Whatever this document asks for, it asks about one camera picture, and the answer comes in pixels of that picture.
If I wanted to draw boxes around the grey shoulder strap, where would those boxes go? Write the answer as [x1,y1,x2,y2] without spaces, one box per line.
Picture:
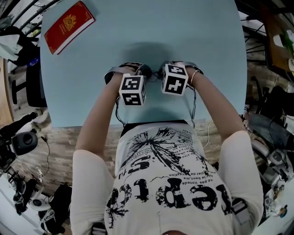
[232,198,251,228]

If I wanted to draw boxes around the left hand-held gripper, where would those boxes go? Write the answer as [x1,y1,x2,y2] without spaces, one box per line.
[104,62,152,106]

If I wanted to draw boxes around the thin black floor cable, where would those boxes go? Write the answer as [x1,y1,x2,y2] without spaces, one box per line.
[40,136,51,177]

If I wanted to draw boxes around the person's right forearm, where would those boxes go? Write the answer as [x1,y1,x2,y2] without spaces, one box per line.
[188,71,247,141]

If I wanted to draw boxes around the thin wrist bracelet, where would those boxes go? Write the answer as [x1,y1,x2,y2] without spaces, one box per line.
[190,69,200,86]

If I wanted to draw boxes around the person's left hand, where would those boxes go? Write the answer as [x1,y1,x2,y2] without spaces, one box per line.
[116,65,139,76]

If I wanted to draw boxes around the red hardcover book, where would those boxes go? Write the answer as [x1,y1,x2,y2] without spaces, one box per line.
[44,0,96,55]

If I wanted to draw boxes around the brown wooden table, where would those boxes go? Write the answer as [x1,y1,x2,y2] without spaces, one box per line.
[260,4,294,73]

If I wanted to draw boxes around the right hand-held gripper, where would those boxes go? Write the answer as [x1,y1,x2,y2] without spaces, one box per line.
[161,61,204,96]

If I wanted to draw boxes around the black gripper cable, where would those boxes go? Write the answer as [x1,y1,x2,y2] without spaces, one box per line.
[114,95,126,126]
[186,84,197,129]

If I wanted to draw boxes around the black eyeglasses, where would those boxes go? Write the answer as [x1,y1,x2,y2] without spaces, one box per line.
[142,65,165,83]

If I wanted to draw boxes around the black office chair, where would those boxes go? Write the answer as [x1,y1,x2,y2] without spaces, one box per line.
[11,25,48,108]

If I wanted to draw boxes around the person's white printed shirt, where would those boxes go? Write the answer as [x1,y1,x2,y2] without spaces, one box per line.
[70,121,264,235]

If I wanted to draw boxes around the black round device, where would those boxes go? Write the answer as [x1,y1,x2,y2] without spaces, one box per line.
[11,132,39,157]

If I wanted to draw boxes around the black bag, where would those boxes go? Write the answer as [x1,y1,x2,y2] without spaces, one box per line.
[52,183,74,234]

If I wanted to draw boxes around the person's right hand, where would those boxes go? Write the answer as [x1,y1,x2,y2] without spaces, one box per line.
[184,66,196,85]

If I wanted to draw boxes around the green potted plant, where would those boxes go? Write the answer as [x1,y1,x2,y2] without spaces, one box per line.
[281,31,294,56]

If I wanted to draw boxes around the grey cloth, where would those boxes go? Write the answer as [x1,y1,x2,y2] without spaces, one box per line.
[0,34,20,62]

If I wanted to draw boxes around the light wooden desk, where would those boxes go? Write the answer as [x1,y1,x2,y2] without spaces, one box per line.
[0,57,15,128]

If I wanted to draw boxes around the black swivel chair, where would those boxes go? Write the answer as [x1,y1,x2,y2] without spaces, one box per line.
[251,77,294,115]

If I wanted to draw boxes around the grey bag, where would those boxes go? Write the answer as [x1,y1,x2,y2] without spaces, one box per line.
[248,113,291,150]

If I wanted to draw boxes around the person's left forearm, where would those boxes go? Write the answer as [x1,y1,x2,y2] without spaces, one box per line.
[75,73,126,159]

